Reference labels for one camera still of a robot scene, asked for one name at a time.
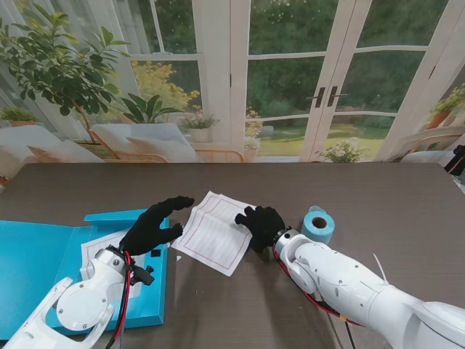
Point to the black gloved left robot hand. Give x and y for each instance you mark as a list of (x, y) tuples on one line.
[(145, 232)]

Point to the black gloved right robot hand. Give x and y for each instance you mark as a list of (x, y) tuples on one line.
[(265, 225)]

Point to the light blue label roll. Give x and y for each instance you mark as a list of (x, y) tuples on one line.
[(316, 232)]

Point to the white lined paper sheets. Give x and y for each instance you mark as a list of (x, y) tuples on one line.
[(214, 240)]

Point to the blue file box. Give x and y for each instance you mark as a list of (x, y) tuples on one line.
[(36, 254)]

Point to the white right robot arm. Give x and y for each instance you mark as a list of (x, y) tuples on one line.
[(345, 280)]

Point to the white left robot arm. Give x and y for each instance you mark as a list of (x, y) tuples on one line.
[(83, 301)]

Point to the printed garden window backdrop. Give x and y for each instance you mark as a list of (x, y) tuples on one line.
[(290, 72)]

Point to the black stand at table edge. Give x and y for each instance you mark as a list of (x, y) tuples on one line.
[(458, 160)]

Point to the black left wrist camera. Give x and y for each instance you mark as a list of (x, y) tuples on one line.
[(141, 275)]

